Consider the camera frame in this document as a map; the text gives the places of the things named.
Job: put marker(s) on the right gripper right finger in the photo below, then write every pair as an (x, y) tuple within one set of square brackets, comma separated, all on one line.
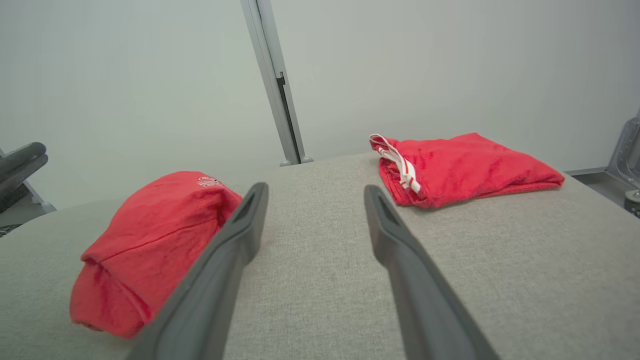
[(425, 310)]

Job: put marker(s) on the red Bulls basketball jersey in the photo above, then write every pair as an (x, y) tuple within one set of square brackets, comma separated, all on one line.
[(475, 165)]

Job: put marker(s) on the black caster wheel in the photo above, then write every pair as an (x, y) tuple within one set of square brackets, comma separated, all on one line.
[(633, 202)]

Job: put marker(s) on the red shorts with logo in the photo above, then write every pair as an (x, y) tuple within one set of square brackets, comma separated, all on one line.
[(150, 240)]

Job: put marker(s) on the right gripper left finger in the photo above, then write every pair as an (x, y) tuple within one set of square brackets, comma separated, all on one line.
[(210, 290)]

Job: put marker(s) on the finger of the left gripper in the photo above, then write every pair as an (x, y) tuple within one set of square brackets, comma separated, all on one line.
[(22, 155), (22, 175)]

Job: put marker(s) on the grey metal stand frame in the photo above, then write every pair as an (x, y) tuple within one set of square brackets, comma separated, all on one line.
[(627, 155)]

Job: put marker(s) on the grey partition post with slot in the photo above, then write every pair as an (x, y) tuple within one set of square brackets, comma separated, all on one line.
[(267, 60)]

